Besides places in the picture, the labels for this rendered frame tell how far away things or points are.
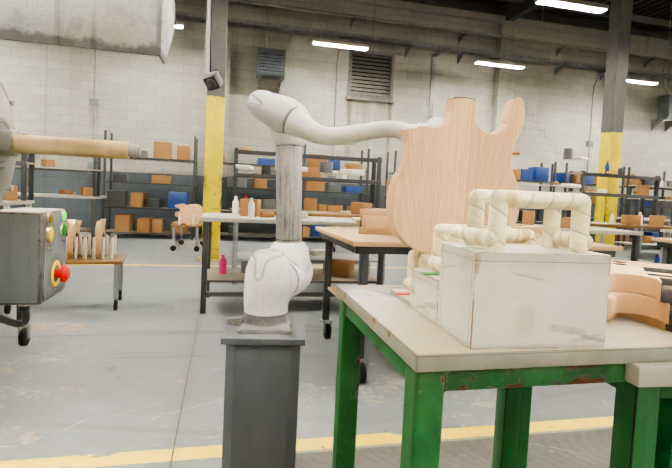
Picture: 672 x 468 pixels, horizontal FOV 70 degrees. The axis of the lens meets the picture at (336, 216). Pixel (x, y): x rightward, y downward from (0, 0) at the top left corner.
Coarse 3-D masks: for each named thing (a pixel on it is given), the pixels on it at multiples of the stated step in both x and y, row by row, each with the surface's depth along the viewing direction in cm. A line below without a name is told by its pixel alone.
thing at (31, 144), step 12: (24, 144) 81; (36, 144) 81; (48, 144) 82; (60, 144) 82; (72, 144) 83; (84, 144) 83; (96, 144) 84; (108, 144) 84; (120, 144) 85; (84, 156) 84; (96, 156) 85; (108, 156) 85; (120, 156) 85
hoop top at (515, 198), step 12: (492, 192) 85; (504, 192) 84; (516, 192) 85; (528, 192) 85; (540, 192) 86; (552, 192) 87; (516, 204) 85; (528, 204) 85; (540, 204) 85; (552, 204) 86; (564, 204) 86; (576, 204) 87
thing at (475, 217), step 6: (468, 198) 93; (474, 198) 92; (480, 198) 92; (468, 204) 93; (474, 204) 92; (480, 204) 92; (468, 210) 93; (474, 210) 92; (480, 210) 92; (468, 216) 93; (474, 216) 92; (480, 216) 92; (468, 222) 93; (474, 222) 92; (480, 222) 92; (480, 228) 92
